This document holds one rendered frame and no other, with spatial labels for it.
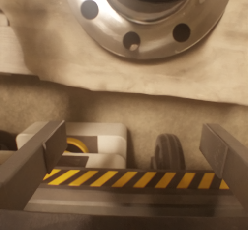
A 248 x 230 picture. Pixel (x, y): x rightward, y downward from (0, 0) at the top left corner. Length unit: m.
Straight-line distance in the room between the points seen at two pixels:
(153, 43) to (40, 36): 0.20
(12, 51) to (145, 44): 0.26
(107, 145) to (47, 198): 0.20
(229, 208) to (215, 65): 0.23
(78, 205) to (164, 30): 0.28
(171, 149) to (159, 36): 0.25
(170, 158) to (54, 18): 0.36
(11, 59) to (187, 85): 0.35
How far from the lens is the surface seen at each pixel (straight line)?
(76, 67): 0.34
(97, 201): 0.26
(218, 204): 0.28
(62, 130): 0.16
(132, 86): 0.32
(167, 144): 0.45
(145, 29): 0.31
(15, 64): 0.43
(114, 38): 0.31
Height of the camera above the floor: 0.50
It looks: 72 degrees down
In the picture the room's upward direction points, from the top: 174 degrees counter-clockwise
